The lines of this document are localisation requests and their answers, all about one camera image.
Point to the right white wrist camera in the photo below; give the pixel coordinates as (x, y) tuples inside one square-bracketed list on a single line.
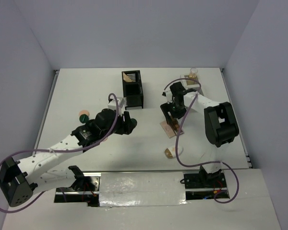
[(169, 96)]

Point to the peach sponge near left gripper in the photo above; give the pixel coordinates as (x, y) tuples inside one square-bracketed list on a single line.
[(84, 112)]

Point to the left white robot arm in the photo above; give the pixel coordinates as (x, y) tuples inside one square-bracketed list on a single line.
[(21, 179)]

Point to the black slotted organizer box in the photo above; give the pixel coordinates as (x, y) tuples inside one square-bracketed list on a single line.
[(133, 91)]

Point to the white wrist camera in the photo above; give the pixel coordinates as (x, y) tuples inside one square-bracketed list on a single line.
[(169, 96), (116, 103)]

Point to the white slotted organizer box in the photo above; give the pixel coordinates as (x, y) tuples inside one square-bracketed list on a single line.
[(189, 84)]

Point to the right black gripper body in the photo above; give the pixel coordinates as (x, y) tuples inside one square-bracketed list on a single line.
[(177, 111)]

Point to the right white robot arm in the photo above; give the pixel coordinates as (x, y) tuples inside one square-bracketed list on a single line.
[(220, 124)]

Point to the beige gold cosmetic tube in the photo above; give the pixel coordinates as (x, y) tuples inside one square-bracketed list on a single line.
[(129, 77)]

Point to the dark green powder puff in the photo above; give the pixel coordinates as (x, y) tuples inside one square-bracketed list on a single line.
[(134, 122)]

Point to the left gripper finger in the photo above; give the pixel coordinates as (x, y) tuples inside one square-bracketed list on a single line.
[(128, 128), (127, 118)]

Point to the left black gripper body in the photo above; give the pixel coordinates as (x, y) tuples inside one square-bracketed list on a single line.
[(116, 129)]

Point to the dark green strapped puff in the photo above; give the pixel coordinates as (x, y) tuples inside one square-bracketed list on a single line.
[(83, 118)]

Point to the pink palette case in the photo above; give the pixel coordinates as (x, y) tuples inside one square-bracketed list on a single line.
[(169, 131)]

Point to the gold liquid foundation bottle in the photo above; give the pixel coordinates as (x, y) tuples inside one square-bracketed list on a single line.
[(193, 73)]

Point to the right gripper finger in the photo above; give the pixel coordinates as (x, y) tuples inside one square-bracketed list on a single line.
[(177, 124), (166, 109)]

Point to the silver taped panel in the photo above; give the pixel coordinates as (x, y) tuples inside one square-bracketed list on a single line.
[(141, 189)]

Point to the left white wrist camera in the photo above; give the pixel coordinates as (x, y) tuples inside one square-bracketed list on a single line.
[(116, 103)]

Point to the brown eyeshadow palette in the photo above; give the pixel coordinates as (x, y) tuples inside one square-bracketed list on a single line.
[(173, 123)]

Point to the white gold egg bottle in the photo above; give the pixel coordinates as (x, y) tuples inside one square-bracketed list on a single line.
[(170, 152)]

